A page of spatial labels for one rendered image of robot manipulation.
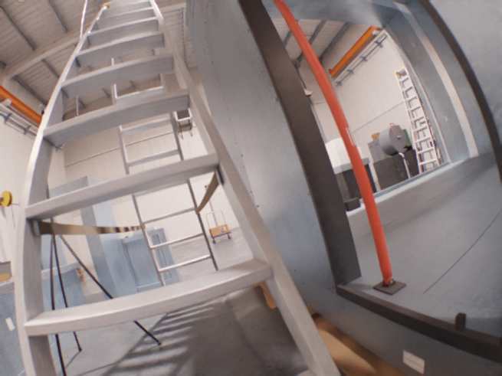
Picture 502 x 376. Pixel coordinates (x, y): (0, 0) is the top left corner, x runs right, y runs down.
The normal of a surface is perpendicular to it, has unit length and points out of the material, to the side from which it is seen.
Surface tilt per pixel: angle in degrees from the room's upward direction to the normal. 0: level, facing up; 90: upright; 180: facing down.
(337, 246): 90
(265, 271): 90
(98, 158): 90
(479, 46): 90
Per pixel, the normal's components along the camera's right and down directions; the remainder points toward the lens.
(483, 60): -0.94, 0.26
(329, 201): 0.19, -0.13
